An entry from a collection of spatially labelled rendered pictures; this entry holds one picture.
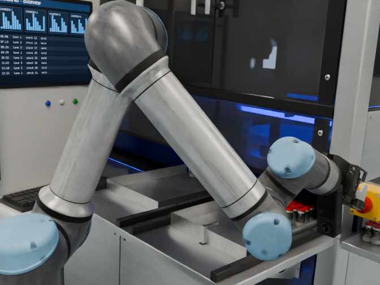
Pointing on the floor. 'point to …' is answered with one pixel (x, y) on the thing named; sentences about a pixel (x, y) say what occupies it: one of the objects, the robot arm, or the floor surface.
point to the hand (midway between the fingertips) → (357, 207)
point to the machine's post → (350, 118)
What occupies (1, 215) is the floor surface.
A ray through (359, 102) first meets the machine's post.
